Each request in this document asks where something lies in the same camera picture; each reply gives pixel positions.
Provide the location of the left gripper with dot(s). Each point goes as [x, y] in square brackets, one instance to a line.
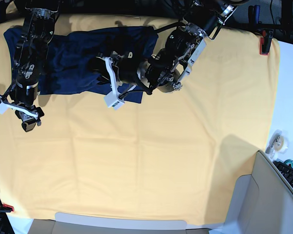
[107, 71]

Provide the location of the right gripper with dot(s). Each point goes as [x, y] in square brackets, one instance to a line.
[29, 115]

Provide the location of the navy blue long-sleeve shirt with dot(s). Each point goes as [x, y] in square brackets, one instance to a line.
[65, 70]

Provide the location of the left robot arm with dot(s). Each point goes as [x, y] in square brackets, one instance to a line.
[199, 19]

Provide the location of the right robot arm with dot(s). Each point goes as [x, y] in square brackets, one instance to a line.
[29, 59]

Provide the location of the red clamp bottom left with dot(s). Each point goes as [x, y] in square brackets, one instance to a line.
[4, 208]

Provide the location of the red clamp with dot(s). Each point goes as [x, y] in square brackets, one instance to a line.
[4, 208]
[265, 41]

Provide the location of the yellow table cloth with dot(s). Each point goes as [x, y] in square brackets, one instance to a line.
[175, 156]

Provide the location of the red clamp top right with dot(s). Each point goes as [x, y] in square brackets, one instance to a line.
[265, 41]

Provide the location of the clear tape dispenser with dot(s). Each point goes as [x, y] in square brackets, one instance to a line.
[278, 144]

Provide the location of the green tape roll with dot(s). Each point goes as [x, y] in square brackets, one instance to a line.
[289, 162]

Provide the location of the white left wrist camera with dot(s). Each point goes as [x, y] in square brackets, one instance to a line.
[112, 101]

